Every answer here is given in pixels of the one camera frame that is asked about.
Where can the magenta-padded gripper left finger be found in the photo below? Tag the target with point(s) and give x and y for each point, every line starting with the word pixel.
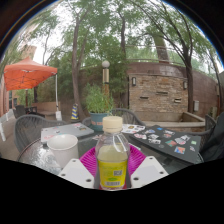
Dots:
pixel 76 173

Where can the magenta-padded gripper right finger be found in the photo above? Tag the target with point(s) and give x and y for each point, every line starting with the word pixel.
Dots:
pixel 146 171

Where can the clear bottle with yellow label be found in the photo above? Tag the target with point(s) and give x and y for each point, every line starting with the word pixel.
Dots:
pixel 112 160

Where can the white mug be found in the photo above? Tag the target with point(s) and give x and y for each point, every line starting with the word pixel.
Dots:
pixel 63 150

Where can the black laptop with stickers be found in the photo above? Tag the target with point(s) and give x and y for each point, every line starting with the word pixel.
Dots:
pixel 166 143

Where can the grey laptop with stickers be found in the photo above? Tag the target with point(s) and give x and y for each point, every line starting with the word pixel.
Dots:
pixel 66 131

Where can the white printed paper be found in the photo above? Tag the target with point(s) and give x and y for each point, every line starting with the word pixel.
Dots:
pixel 131 129

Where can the blue yellow striped cone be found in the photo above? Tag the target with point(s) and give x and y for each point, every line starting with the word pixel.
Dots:
pixel 75 112

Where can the black backpack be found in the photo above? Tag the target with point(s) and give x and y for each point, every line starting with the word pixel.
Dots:
pixel 215 143

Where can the green plant in teal pot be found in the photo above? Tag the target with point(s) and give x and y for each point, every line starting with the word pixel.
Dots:
pixel 98 100

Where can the group of chairs under tent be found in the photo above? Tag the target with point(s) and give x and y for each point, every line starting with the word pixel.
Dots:
pixel 23 110

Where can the green leafy tree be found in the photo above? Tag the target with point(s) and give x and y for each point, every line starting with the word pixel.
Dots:
pixel 76 86
pixel 190 90

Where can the orange canopy tent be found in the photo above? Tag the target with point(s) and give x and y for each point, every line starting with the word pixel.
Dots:
pixel 30 73

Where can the grey wall box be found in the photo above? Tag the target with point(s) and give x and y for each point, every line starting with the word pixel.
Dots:
pixel 196 106

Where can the black wall lamp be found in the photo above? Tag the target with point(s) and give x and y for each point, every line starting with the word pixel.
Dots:
pixel 185 85
pixel 133 81

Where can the globe-topped lamp post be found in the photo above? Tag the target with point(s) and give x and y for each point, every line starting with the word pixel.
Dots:
pixel 106 78

